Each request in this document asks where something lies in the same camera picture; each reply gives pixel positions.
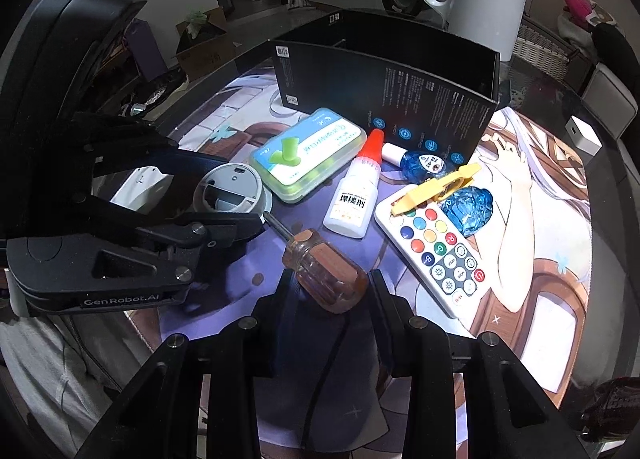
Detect black jacket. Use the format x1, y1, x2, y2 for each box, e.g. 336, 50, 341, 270
591, 23, 638, 70

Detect green blue plastic case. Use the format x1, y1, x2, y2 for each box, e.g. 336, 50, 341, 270
248, 108, 367, 204

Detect brown cardboard box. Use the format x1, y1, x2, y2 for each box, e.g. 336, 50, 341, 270
176, 7, 236, 82

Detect pink plush item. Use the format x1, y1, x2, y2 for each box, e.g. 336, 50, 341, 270
564, 0, 592, 29

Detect anime printed desk mat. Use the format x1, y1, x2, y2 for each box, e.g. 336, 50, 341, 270
160, 68, 592, 458

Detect black cardboard box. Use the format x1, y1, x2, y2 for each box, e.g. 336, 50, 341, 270
270, 9, 500, 166

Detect wicker basket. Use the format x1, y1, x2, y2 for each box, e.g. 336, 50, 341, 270
513, 23, 570, 81

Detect purple tall box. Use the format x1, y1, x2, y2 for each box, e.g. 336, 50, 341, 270
125, 19, 168, 82

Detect blue bottle with label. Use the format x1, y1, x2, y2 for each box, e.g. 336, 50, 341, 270
382, 142, 456, 185

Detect yellow plastic clip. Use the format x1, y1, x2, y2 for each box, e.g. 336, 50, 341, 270
390, 163, 480, 216

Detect amber handle screwdriver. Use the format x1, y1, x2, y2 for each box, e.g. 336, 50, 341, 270
264, 212, 369, 314

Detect small white charger cube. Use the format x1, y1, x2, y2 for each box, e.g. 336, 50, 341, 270
565, 115, 602, 156

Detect white remote coloured buttons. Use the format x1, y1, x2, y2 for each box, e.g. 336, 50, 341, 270
374, 185, 489, 328

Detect grey sofa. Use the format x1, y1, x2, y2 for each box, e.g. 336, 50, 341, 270
564, 52, 639, 139

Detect white glue bottle red cap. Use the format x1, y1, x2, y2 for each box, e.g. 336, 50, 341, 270
323, 128, 384, 239

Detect blue faceted bottle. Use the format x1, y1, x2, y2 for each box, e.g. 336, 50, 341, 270
439, 186, 494, 238

